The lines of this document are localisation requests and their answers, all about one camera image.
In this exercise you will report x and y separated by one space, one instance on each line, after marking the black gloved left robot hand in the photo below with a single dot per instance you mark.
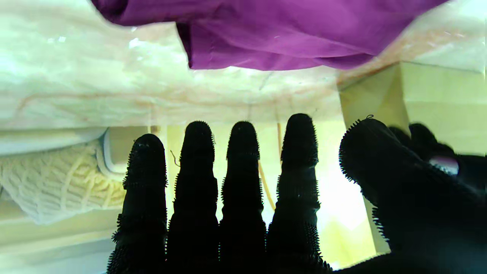
437 152

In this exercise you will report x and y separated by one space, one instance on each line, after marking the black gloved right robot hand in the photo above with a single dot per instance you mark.
399 220

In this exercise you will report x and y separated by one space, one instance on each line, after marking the kraft paper bag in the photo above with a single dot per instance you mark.
430 99

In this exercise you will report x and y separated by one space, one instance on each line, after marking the maroon shorts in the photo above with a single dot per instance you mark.
274 30

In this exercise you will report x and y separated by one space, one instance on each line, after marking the cream knitted cushion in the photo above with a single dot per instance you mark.
64 182

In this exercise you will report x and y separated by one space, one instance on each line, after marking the beige sofa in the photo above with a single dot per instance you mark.
57 140

